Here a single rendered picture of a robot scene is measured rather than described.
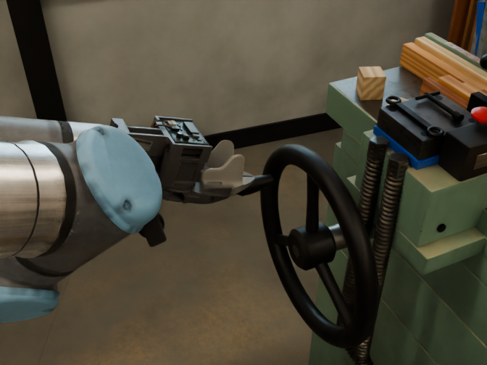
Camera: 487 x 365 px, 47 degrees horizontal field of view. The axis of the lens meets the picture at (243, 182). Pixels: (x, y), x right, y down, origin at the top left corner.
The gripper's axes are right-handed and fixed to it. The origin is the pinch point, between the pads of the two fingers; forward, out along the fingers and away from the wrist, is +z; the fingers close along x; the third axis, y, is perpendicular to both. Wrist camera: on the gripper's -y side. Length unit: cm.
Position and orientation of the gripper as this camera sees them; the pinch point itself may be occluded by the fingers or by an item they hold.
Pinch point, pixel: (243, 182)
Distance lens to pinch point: 77.4
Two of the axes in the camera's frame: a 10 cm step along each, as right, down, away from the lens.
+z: 8.5, 0.3, 5.2
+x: -4.2, -5.6, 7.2
